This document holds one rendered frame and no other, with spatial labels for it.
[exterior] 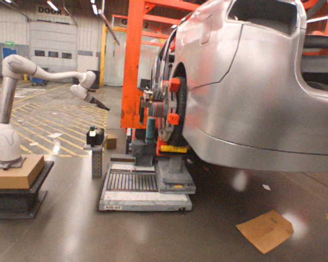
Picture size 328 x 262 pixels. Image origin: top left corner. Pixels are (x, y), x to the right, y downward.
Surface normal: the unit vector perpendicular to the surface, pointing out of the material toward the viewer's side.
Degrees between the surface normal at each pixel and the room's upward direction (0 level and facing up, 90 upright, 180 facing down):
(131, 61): 90
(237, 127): 100
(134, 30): 90
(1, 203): 90
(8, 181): 90
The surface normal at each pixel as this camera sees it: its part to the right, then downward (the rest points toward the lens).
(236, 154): -0.29, 0.42
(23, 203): 0.26, 0.31
